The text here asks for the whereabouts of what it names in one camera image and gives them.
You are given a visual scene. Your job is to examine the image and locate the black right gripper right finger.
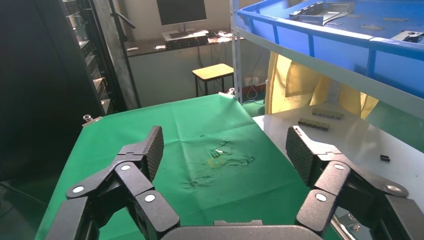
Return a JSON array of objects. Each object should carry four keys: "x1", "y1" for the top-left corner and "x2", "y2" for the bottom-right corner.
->
[{"x1": 285, "y1": 125, "x2": 424, "y2": 240}]

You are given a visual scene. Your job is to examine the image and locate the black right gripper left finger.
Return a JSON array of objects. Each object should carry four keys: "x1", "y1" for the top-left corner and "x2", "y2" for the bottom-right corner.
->
[{"x1": 44, "y1": 125, "x2": 181, "y2": 240}]

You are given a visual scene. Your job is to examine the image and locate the dark toothed metal strip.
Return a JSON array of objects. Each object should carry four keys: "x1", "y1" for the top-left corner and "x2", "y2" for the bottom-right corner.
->
[
  {"x1": 298, "y1": 118, "x2": 331, "y2": 132},
  {"x1": 311, "y1": 107, "x2": 345, "y2": 121}
]

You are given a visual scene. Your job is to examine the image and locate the yellow fabric bag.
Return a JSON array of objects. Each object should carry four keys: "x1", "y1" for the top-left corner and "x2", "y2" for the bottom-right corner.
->
[{"x1": 264, "y1": 51, "x2": 380, "y2": 120}]

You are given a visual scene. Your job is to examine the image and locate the silver binder clip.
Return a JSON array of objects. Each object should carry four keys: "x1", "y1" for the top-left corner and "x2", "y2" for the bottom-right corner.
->
[
  {"x1": 82, "y1": 114, "x2": 104, "y2": 128},
  {"x1": 331, "y1": 211, "x2": 362, "y2": 240},
  {"x1": 218, "y1": 87, "x2": 237, "y2": 100}
]

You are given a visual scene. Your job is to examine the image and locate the green table cloth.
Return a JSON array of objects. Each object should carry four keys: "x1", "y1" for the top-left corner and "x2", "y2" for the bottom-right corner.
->
[{"x1": 34, "y1": 93, "x2": 342, "y2": 240}]

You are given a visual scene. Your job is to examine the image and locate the yellow wooden stool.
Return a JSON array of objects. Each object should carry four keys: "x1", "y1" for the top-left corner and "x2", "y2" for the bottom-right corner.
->
[{"x1": 192, "y1": 63, "x2": 235, "y2": 98}]

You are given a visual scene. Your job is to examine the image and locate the black server rack cabinet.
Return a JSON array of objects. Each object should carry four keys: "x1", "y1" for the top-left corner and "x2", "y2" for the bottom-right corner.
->
[{"x1": 0, "y1": 0, "x2": 142, "y2": 181}]

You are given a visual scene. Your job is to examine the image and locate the blue plastic bin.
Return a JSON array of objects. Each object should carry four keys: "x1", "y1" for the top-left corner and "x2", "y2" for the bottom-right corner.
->
[{"x1": 236, "y1": 0, "x2": 424, "y2": 100}]

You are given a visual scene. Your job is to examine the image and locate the black equipment box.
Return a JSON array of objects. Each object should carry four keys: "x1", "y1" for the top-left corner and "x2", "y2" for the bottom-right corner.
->
[{"x1": 165, "y1": 37, "x2": 210, "y2": 51}]

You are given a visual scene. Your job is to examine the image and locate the computer keyboard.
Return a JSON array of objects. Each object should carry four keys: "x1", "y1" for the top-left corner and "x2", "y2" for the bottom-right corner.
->
[{"x1": 168, "y1": 30, "x2": 196, "y2": 39}]

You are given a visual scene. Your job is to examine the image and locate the black computer monitor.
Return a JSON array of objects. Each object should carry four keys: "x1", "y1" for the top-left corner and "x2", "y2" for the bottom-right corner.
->
[{"x1": 156, "y1": 0, "x2": 208, "y2": 32}]

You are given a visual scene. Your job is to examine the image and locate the silver sheet metal bracket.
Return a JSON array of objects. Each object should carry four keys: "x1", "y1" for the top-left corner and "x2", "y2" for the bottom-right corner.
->
[
  {"x1": 390, "y1": 30, "x2": 424, "y2": 44},
  {"x1": 288, "y1": 1, "x2": 355, "y2": 27}
]

